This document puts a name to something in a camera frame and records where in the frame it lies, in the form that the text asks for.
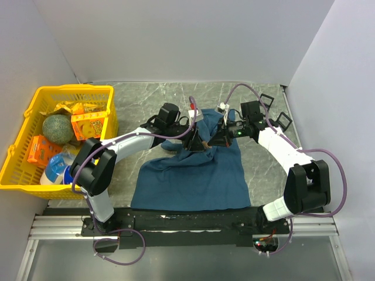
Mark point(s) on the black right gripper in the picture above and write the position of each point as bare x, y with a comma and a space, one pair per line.
221, 138

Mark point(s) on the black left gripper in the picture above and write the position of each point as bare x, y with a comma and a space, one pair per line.
193, 141

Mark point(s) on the blue t-shirt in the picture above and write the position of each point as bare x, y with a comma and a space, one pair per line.
192, 181

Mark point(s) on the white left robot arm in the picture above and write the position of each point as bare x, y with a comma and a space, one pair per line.
92, 169

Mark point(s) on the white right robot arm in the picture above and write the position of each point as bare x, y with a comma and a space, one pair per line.
307, 186

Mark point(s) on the orange cracker box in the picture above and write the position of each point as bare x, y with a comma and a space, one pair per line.
88, 125

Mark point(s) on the yellow snack bag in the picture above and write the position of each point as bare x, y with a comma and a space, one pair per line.
73, 108

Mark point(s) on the green melon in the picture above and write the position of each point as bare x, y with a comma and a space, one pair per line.
58, 129

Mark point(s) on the white blue bottle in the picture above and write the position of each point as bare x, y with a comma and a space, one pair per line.
53, 173

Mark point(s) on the orange snack box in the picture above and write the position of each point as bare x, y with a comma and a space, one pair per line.
41, 151

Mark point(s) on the yellow plastic basket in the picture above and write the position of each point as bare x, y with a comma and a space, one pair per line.
17, 173

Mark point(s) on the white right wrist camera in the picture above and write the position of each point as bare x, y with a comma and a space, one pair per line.
222, 108

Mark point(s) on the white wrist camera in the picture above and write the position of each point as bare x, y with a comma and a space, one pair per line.
195, 115
222, 108

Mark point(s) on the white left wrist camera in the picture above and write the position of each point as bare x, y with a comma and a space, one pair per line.
195, 115

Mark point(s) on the black frame near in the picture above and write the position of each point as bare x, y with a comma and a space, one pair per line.
283, 121

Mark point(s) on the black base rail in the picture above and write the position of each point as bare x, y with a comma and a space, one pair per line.
133, 228

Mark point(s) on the aluminium frame rail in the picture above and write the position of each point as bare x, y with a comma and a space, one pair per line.
67, 227

